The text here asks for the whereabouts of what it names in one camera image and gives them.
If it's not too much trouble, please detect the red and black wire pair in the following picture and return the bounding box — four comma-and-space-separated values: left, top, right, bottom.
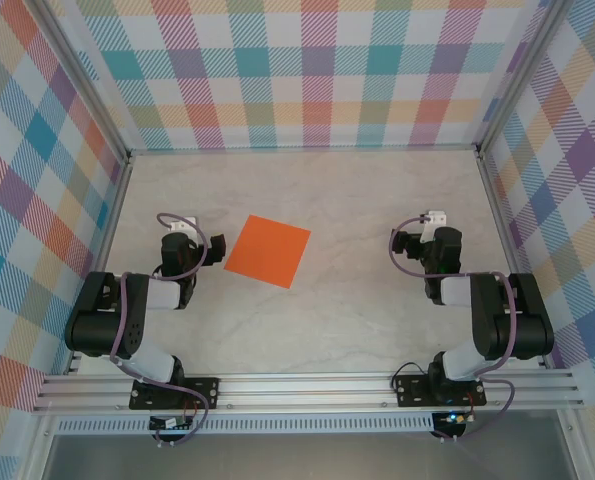
182, 392, 204, 424
462, 387, 480, 422

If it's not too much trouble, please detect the aluminium mounting rail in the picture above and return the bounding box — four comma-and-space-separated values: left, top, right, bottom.
31, 369, 586, 414

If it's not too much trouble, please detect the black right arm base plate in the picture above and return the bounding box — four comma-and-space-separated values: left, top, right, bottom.
394, 373, 488, 409

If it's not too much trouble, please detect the orange paper sheet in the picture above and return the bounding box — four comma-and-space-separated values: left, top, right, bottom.
223, 214, 312, 289

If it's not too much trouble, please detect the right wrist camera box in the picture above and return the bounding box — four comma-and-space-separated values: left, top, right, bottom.
423, 209, 449, 241

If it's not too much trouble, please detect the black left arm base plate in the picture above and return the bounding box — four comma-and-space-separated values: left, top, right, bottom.
128, 377, 222, 412

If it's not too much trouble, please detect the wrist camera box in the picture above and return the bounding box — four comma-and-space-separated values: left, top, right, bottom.
423, 209, 449, 241
169, 214, 201, 234

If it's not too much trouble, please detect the grey metal panel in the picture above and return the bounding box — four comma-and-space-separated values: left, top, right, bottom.
41, 432, 578, 480

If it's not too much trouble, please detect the aluminium frame post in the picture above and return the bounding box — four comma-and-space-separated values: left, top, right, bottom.
34, 0, 131, 164
476, 0, 566, 156

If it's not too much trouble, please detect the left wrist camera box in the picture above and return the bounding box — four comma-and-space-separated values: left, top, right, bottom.
169, 214, 201, 234

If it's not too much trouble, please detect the aluminium side rail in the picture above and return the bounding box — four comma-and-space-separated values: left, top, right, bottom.
64, 152, 136, 376
476, 147, 553, 371

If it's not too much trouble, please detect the perforated metal cable tray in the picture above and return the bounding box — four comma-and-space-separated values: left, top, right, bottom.
54, 414, 441, 435

